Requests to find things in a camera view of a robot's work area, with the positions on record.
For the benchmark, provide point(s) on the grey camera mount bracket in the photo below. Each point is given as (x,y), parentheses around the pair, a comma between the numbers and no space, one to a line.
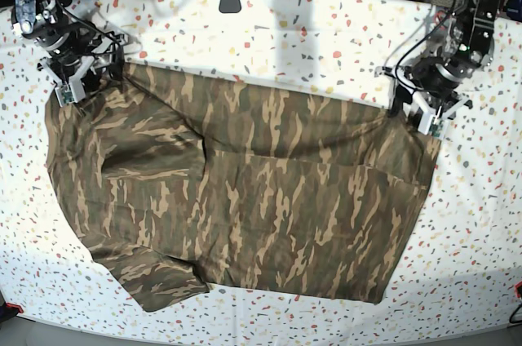
(229,6)

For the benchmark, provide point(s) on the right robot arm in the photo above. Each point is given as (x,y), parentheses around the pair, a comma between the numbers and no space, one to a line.
(31,18)

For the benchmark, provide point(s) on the red table clamp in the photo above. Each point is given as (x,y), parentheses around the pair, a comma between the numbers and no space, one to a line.
(10,310)
(518,290)

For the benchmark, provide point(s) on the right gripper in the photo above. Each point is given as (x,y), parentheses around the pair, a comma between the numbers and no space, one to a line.
(70,46)

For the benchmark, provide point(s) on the red table clamp left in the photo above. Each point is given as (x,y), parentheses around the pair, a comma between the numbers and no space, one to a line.
(10,310)

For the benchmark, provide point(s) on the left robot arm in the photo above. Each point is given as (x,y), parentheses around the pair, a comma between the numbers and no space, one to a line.
(460,43)

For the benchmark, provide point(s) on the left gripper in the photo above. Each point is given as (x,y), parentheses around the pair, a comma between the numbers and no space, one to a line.
(435,78)

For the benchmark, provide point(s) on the red table clamp right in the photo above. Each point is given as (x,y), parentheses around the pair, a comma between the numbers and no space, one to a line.
(518,290)

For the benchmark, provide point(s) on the terrazzo pattern table cloth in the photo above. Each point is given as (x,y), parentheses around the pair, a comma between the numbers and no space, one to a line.
(459,270)

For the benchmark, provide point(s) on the camouflage T-shirt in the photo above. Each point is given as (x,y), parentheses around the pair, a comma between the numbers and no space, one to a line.
(175,182)

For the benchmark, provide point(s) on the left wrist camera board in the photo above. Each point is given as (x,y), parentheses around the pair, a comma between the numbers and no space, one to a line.
(433,126)

